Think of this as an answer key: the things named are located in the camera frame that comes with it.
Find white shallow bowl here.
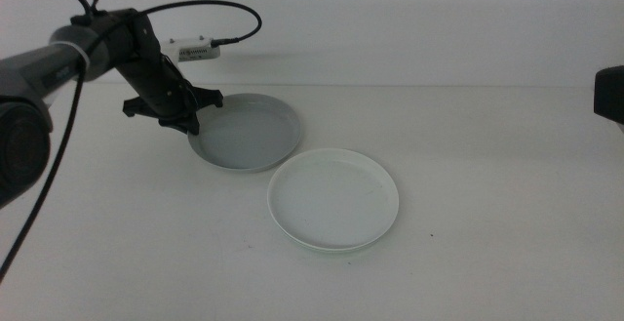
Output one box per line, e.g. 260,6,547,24
275,225,397,255
266,147,400,251

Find white cable tie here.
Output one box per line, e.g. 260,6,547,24
48,40,93,69

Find grey shallow bowl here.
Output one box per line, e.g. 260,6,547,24
187,93,302,174

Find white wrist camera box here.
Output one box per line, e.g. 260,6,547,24
159,37,221,62

